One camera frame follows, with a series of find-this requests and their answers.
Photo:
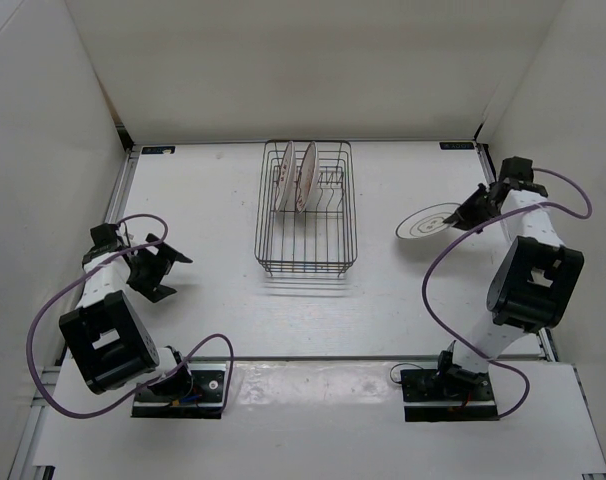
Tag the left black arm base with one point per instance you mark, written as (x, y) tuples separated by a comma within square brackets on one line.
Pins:
[(196, 392)]

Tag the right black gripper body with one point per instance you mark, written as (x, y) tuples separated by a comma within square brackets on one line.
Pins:
[(487, 210)]

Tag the left blue table label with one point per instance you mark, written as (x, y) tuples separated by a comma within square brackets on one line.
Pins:
[(158, 150)]

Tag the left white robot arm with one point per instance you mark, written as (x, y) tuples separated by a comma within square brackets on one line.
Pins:
[(106, 337)]

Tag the right blue table label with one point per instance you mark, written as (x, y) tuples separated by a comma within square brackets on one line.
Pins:
[(456, 145)]

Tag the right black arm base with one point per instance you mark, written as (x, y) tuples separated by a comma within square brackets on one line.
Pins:
[(428, 398)]

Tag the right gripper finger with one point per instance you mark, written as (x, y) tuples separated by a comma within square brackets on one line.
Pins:
[(464, 220), (470, 202)]

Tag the red patterned plate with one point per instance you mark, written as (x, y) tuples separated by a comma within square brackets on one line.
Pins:
[(307, 176), (287, 171)]

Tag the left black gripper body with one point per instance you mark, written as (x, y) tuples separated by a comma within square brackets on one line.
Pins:
[(150, 268)]

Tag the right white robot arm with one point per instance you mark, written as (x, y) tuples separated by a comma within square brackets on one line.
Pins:
[(530, 290)]

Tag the blue table label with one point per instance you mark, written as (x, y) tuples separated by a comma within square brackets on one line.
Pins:
[(158, 150), (456, 145)]

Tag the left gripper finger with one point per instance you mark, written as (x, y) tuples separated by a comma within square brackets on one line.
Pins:
[(164, 253), (155, 293)]

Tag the green rimmed white plate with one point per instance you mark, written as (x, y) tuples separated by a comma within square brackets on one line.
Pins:
[(426, 222)]

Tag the wire dish rack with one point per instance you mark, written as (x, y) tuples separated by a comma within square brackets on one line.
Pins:
[(320, 241)]

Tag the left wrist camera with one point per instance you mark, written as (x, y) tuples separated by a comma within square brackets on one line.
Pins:
[(105, 236)]

